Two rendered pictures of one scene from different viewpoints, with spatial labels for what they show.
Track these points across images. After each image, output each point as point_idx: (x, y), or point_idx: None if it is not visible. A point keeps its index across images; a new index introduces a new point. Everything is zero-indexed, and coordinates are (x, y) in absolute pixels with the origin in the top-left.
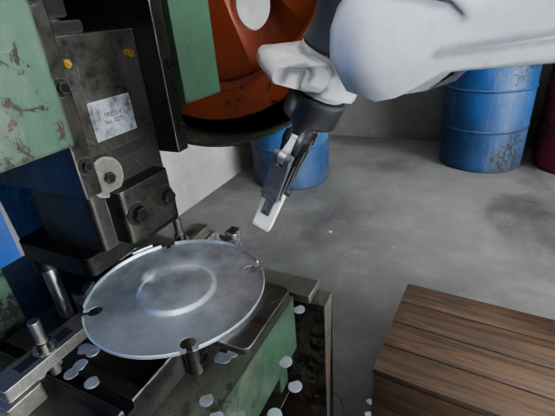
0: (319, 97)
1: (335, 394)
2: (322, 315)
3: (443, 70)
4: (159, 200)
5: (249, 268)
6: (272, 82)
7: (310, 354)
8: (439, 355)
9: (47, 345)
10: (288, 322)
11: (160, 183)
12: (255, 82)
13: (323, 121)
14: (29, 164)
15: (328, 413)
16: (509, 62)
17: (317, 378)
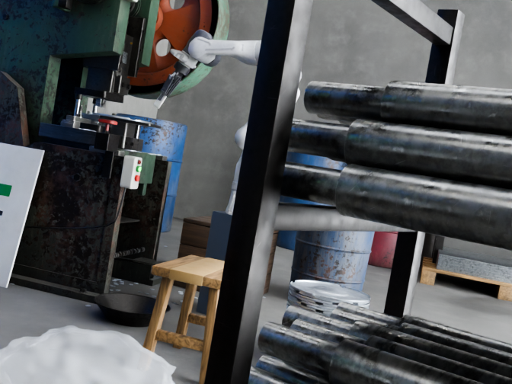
0: (184, 64)
1: (157, 276)
2: (167, 166)
3: (206, 52)
4: (126, 86)
5: (140, 139)
6: (174, 55)
7: (156, 190)
8: None
9: (81, 115)
10: (152, 163)
11: (128, 81)
12: (158, 72)
13: (184, 70)
14: (100, 59)
15: (158, 232)
16: (216, 52)
17: (157, 206)
